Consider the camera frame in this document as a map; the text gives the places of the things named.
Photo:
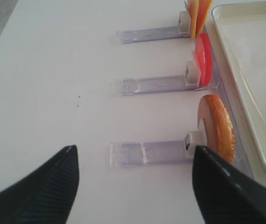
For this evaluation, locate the bread slice on left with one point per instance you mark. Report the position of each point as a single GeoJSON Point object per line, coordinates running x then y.
{"type": "Point", "coordinates": [218, 126]}

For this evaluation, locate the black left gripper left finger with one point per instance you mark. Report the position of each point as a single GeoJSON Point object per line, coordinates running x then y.
{"type": "Point", "coordinates": [46, 195]}

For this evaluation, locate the clear left holder rack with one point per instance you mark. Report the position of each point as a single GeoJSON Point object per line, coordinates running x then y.
{"type": "Point", "coordinates": [125, 154]}

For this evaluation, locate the yellow cheese slice inner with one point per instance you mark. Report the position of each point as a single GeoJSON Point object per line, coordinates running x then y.
{"type": "Point", "coordinates": [203, 12]}

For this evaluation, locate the tomato slice in holder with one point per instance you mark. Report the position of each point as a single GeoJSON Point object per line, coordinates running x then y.
{"type": "Point", "coordinates": [203, 55]}

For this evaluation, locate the orange cheese slice outer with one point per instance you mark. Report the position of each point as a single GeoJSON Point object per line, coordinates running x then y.
{"type": "Point", "coordinates": [192, 8]}

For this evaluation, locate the cream rectangular tray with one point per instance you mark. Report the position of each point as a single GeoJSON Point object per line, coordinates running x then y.
{"type": "Point", "coordinates": [241, 29]}

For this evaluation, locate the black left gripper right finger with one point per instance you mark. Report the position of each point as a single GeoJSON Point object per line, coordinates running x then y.
{"type": "Point", "coordinates": [225, 195]}

